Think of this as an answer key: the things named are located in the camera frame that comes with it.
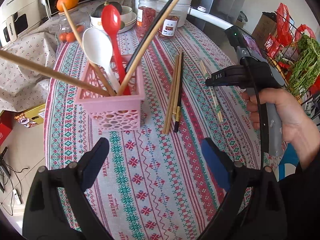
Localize jar of dried hawthorn slices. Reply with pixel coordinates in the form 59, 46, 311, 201
158, 15, 179, 39

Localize red plastic spoon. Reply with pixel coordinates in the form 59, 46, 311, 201
101, 4, 126, 83

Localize disposable bamboo chopsticks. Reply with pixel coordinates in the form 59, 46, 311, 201
199, 59, 223, 123

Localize pink plastic perforated basket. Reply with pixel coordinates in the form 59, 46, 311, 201
75, 66, 145, 131

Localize person's right hand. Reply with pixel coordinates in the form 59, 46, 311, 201
241, 87, 320, 170

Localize patterned handmade tablecloth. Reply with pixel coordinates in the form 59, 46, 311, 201
44, 23, 261, 239

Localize black wire storage rack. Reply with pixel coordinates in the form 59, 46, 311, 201
264, 4, 319, 101

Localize wooden chopstick in bundle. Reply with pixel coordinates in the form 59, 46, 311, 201
162, 54, 179, 134

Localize jar of red goji berries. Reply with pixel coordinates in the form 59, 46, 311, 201
136, 0, 158, 38

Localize white electric cooking pot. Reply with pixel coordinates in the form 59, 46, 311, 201
134, 0, 234, 30

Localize blue plastic stool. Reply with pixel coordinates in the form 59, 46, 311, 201
278, 143, 299, 180

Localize black chopstick gold tip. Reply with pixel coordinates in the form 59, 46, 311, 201
125, 0, 174, 73

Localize floral cloth cover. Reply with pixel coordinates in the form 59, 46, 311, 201
0, 0, 136, 113

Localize glass jar with small tomatoes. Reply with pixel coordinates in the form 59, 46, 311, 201
55, 11, 91, 43

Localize grey refrigerator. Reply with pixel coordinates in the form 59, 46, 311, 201
182, 0, 251, 28

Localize dark green squash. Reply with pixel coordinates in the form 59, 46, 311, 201
94, 0, 123, 18

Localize cardboard box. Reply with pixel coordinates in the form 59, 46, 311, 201
251, 12, 277, 48

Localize white plastic spoon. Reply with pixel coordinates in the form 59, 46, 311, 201
82, 28, 120, 92

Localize cream air fryer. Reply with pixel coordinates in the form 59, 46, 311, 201
1, 0, 47, 47

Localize green leafy vegetables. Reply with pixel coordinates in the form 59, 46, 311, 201
289, 34, 319, 96

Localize white ceramic bowl green handle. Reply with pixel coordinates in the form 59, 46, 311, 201
90, 5, 137, 34

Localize orange fruit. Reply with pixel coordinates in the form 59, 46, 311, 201
56, 0, 80, 12

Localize brown wooden chopstick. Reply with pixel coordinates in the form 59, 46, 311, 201
1, 50, 109, 96
116, 0, 179, 96
61, 2, 117, 97

